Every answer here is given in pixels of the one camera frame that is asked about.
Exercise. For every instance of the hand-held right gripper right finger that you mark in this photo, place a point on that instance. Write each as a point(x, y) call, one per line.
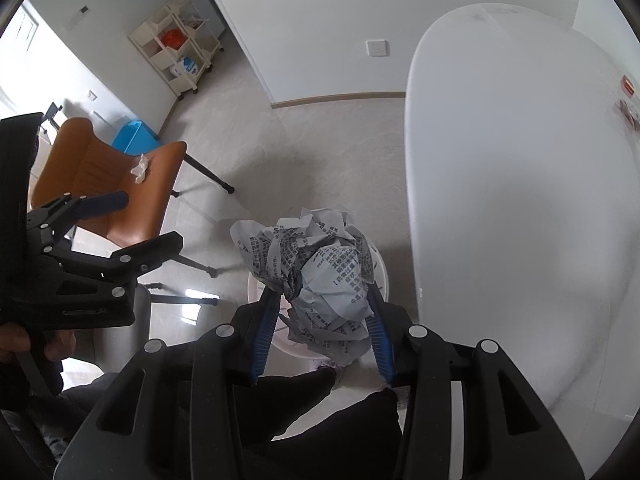
point(382, 345)

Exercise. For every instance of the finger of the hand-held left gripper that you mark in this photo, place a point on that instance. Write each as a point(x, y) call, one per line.
point(150, 252)
point(107, 202)

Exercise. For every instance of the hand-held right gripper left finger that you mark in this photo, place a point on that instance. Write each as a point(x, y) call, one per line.
point(262, 330)

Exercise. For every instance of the white waste basket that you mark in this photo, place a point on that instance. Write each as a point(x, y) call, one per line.
point(381, 275)

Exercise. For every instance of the printed paper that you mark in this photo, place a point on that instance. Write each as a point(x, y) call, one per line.
point(320, 280)

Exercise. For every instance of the person's left hand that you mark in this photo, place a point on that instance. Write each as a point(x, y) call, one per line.
point(62, 345)

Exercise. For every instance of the brown leather chair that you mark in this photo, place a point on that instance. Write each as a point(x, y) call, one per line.
point(115, 185)

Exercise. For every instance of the white crumpled tissue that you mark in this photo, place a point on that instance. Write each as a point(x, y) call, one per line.
point(140, 169)

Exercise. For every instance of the blue plastic bin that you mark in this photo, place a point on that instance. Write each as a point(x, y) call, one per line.
point(134, 139)

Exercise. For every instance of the small dark desk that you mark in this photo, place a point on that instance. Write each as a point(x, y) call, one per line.
point(52, 111)

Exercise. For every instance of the white and blue bag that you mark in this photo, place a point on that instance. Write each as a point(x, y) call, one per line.
point(186, 66)

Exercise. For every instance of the cream shelf cart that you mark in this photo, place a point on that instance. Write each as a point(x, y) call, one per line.
point(175, 42)

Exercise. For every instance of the orange bag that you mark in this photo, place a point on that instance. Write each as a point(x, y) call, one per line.
point(173, 39)

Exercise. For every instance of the dark crumpled wrapper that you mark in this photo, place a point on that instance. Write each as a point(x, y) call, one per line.
point(631, 116)

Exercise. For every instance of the red and white box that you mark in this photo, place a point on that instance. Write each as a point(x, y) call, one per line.
point(628, 85)

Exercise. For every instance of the white wall socket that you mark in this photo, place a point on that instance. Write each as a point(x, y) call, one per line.
point(376, 47)

